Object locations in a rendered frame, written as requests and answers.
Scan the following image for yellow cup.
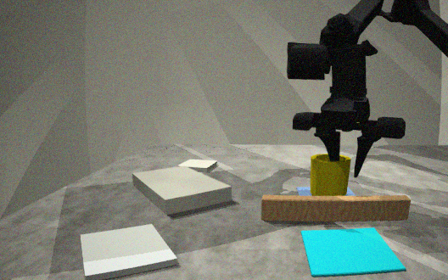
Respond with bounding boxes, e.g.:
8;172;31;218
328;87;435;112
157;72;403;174
311;154;350;196

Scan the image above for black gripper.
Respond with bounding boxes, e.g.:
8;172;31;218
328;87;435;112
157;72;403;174
293;80;406;178

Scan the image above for tan wooden bar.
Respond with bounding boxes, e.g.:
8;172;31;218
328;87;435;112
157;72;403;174
260;194;411;221

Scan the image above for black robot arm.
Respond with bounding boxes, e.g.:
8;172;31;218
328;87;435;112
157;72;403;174
287;0;448;132

